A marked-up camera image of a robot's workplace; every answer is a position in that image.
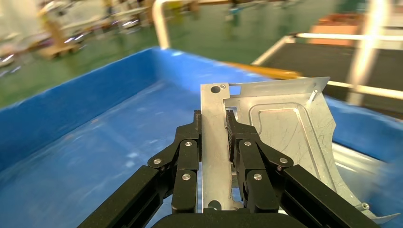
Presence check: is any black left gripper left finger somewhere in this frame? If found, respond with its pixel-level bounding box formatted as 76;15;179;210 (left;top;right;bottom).
147;110;202;215

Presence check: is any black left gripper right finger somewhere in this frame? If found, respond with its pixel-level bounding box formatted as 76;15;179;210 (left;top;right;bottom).
225;110;294;214

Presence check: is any yellow wooden board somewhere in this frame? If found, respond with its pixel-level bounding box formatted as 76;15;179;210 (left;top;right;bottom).
226;61;304;80

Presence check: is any blue corrugated plastic bin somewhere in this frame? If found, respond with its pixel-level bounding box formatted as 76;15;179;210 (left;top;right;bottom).
0;46;403;228

